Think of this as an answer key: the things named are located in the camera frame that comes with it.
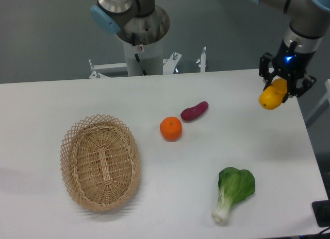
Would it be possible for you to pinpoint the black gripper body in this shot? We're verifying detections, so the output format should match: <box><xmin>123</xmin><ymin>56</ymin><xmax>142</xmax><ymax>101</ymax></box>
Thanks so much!
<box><xmin>272</xmin><ymin>40</ymin><xmax>316</xmax><ymax>80</ymax></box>

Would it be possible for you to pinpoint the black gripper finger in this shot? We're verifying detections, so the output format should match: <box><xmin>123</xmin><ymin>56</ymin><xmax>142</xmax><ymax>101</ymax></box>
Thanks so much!
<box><xmin>259</xmin><ymin>52</ymin><xmax>277</xmax><ymax>91</ymax></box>
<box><xmin>282</xmin><ymin>73</ymin><xmax>317</xmax><ymax>104</ymax></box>

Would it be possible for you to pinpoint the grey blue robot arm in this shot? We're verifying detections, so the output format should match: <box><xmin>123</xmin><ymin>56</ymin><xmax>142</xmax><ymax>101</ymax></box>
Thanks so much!
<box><xmin>90</xmin><ymin>0</ymin><xmax>329</xmax><ymax>99</ymax></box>

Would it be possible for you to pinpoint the woven wicker basket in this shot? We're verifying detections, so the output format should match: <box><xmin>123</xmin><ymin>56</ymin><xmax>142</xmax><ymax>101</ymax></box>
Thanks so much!
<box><xmin>60</xmin><ymin>114</ymin><xmax>141</xmax><ymax>212</ymax></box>

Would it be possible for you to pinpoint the purple sweet potato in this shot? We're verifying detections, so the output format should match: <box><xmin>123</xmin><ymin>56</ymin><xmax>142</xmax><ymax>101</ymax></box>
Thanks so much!
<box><xmin>180</xmin><ymin>101</ymin><xmax>209</xmax><ymax>122</ymax></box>

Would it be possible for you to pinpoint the orange tangerine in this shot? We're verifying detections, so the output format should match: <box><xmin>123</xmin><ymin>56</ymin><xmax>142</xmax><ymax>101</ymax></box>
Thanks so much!
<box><xmin>159</xmin><ymin>116</ymin><xmax>183</xmax><ymax>142</ymax></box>

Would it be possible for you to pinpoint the green bok choy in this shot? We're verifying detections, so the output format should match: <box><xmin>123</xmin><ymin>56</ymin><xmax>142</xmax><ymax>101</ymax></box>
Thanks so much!
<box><xmin>211</xmin><ymin>167</ymin><xmax>255</xmax><ymax>224</ymax></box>

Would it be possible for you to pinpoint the black device at edge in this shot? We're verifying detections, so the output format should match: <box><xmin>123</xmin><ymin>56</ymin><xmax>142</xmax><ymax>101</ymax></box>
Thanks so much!
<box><xmin>311</xmin><ymin>200</ymin><xmax>329</xmax><ymax>227</ymax></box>

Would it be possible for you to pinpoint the white table leg frame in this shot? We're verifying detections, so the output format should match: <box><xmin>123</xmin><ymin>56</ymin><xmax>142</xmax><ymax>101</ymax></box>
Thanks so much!
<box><xmin>305</xmin><ymin>79</ymin><xmax>329</xmax><ymax>128</ymax></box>

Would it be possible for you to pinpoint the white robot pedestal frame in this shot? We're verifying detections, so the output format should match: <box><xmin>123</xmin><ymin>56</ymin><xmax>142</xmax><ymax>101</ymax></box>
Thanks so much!
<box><xmin>88</xmin><ymin>40</ymin><xmax>208</xmax><ymax>79</ymax></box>

